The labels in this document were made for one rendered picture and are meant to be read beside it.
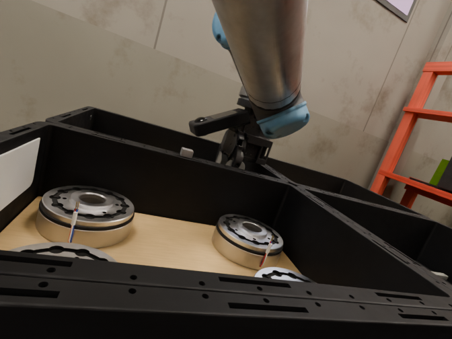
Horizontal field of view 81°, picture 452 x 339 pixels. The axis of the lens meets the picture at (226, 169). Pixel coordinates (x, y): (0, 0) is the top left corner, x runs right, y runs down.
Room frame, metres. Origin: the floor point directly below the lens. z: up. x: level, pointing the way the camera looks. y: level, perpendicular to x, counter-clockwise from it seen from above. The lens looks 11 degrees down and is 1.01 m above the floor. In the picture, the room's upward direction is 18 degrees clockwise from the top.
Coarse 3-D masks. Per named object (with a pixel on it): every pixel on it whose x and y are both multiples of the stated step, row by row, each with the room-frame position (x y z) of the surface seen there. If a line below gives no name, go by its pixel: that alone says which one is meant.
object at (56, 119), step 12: (84, 108) 0.55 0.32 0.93; (96, 108) 0.61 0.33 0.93; (48, 120) 0.35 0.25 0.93; (60, 120) 0.37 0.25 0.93; (132, 120) 0.64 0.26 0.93; (96, 132) 0.37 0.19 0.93; (180, 132) 0.69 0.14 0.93; (144, 144) 0.39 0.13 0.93; (216, 144) 0.72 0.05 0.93; (264, 168) 0.56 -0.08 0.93
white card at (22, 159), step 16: (32, 144) 0.28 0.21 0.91; (0, 160) 0.21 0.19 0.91; (16, 160) 0.25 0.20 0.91; (32, 160) 0.29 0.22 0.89; (0, 176) 0.22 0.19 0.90; (16, 176) 0.25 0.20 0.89; (32, 176) 0.30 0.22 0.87; (0, 192) 0.22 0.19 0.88; (16, 192) 0.26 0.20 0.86; (0, 208) 0.23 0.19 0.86
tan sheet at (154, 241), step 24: (24, 216) 0.27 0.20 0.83; (144, 216) 0.37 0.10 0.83; (0, 240) 0.22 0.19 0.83; (24, 240) 0.24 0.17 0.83; (48, 240) 0.25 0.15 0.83; (144, 240) 0.31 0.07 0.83; (168, 240) 0.32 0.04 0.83; (192, 240) 0.34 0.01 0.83; (144, 264) 0.26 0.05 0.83; (168, 264) 0.27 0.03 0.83; (192, 264) 0.29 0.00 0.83; (216, 264) 0.30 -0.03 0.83; (288, 264) 0.37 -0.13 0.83
